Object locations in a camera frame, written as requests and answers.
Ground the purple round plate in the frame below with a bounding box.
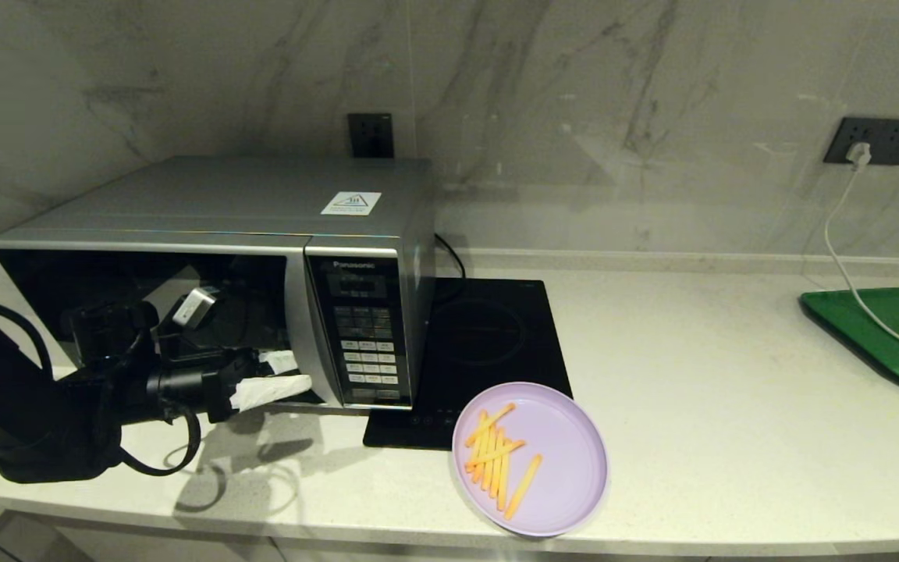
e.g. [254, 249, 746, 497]
[451, 382, 609, 537]

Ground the silver Panasonic microwave oven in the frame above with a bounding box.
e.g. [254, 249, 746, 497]
[0, 155, 436, 411]

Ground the white warning sticker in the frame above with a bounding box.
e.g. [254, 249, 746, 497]
[320, 191, 382, 217]

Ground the glossy beige base cabinet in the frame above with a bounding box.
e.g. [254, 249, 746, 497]
[0, 507, 899, 562]

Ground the black induction cooktop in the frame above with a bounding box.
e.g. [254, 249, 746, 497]
[363, 279, 575, 451]

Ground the orange french fry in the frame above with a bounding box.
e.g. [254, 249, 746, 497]
[479, 425, 497, 489]
[464, 439, 526, 470]
[465, 403, 516, 447]
[503, 454, 543, 520]
[470, 425, 489, 480]
[489, 428, 505, 498]
[496, 431, 512, 511]

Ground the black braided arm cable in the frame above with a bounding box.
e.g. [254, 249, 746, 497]
[118, 402, 203, 477]

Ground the small black wall socket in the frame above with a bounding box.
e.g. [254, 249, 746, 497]
[348, 114, 396, 158]

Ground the white power cable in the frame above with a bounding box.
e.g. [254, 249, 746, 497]
[821, 168, 899, 357]

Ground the wide black wall socket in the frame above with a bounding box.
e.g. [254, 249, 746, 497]
[823, 117, 899, 166]

